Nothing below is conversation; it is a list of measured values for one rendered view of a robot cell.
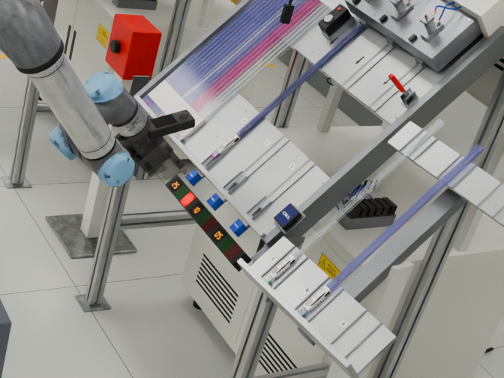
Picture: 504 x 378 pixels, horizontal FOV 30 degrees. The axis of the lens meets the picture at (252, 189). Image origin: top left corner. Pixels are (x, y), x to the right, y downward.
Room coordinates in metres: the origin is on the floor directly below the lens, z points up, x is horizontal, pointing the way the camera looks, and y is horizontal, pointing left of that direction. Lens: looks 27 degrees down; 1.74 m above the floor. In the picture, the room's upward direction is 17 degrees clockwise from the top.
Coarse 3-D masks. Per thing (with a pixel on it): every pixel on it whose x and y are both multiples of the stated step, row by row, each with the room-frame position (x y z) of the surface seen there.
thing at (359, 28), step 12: (360, 24) 2.25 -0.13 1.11; (348, 36) 2.22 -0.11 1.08; (336, 48) 2.20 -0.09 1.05; (324, 60) 2.18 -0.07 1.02; (312, 72) 2.17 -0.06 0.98; (300, 84) 2.15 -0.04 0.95; (264, 108) 2.11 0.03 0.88; (252, 120) 2.09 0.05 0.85; (240, 132) 2.07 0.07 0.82; (216, 156) 2.03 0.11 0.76
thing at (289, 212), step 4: (284, 208) 1.80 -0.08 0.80; (288, 208) 1.79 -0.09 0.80; (292, 208) 1.79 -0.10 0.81; (280, 212) 1.79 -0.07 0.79; (284, 212) 1.79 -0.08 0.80; (288, 212) 1.78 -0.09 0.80; (292, 212) 1.78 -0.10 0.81; (296, 212) 1.78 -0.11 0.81; (276, 216) 1.79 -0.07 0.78; (280, 216) 1.78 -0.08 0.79; (284, 216) 1.78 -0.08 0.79; (288, 216) 1.78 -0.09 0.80; (292, 216) 1.77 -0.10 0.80; (280, 220) 1.77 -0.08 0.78; (284, 220) 1.77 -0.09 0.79; (288, 220) 1.77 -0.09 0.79; (284, 224) 1.76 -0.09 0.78
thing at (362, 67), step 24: (336, 0) 2.36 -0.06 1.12; (312, 48) 2.25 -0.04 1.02; (360, 48) 2.19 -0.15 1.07; (384, 48) 2.16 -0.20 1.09; (336, 72) 2.15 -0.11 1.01; (360, 72) 2.13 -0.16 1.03; (384, 72) 2.10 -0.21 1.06; (408, 72) 2.07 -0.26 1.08; (432, 72) 2.05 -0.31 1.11; (360, 96) 2.06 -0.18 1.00; (384, 96) 2.04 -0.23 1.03; (384, 120) 1.99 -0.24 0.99
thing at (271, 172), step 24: (240, 96) 2.19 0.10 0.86; (216, 120) 2.15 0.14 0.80; (240, 120) 2.12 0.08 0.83; (264, 120) 2.10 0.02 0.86; (192, 144) 2.11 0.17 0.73; (216, 144) 2.08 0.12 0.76; (240, 144) 2.05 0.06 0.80; (264, 144) 2.03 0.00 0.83; (288, 144) 2.01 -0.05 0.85; (216, 168) 2.01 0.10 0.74; (240, 168) 1.99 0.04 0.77; (264, 168) 1.97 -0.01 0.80; (288, 168) 1.95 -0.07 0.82; (312, 168) 1.92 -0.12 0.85; (240, 192) 1.93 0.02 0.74; (264, 192) 1.91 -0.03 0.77; (288, 192) 1.89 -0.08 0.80; (312, 192) 1.87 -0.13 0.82; (264, 216) 1.85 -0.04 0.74
